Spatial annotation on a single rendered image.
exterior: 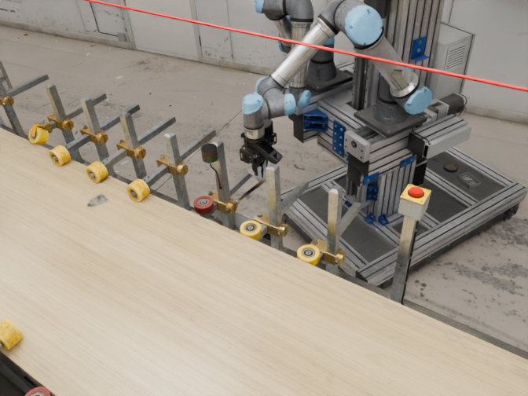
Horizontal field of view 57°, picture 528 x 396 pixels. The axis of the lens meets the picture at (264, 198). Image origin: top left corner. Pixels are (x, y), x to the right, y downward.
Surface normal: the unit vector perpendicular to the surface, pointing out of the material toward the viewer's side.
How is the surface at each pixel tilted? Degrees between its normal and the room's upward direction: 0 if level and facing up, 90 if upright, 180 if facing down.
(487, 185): 0
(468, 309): 0
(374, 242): 0
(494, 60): 90
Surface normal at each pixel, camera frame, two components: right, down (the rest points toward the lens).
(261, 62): -0.47, 0.59
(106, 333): -0.06, -0.76
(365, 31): 0.22, 0.53
